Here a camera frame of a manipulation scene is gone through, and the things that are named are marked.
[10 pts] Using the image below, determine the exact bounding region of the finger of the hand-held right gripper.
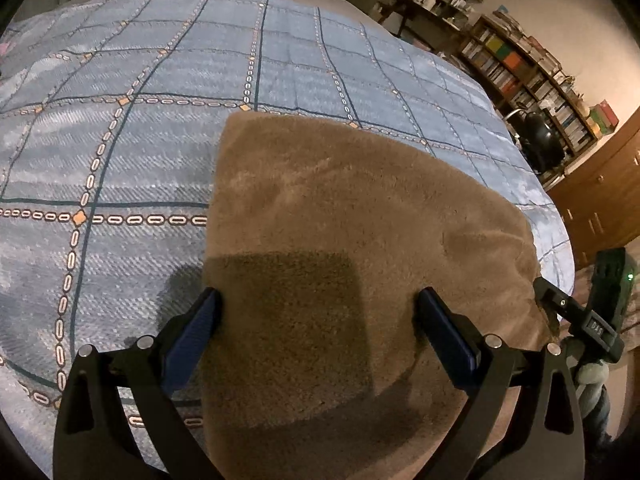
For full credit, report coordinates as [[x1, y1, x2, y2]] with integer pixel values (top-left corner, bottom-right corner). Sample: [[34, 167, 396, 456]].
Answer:
[[532, 276, 587, 332]]

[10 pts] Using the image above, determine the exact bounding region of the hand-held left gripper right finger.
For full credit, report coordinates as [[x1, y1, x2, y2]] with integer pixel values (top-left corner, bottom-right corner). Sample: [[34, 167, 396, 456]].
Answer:
[[417, 286, 586, 480]]

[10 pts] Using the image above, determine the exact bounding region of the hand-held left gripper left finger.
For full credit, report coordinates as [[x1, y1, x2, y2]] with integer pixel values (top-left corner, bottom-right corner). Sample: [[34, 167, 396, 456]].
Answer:
[[52, 287, 223, 480]]

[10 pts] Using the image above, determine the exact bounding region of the brown fluffy towel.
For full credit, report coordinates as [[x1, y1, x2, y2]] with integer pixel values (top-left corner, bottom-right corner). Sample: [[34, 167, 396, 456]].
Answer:
[[197, 111, 558, 480]]

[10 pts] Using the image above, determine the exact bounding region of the person's right hand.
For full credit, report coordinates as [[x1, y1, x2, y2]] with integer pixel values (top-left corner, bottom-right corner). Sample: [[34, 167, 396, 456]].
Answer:
[[560, 335, 613, 441]]

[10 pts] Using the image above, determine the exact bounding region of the wooden cabinet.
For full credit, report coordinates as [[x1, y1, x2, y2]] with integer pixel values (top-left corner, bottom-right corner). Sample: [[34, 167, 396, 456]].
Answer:
[[547, 107, 640, 271]]

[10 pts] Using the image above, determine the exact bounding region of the black chair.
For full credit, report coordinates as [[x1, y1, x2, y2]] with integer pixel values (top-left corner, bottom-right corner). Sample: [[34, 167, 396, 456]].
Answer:
[[502, 107, 568, 176]]

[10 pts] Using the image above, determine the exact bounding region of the blue checked blanket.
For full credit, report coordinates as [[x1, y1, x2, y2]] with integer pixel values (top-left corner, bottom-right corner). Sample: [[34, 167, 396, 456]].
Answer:
[[0, 0, 576, 478]]

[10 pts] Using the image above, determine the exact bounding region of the wooden bookshelf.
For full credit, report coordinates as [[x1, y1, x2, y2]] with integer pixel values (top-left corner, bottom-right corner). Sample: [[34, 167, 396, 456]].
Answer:
[[457, 7, 621, 156]]

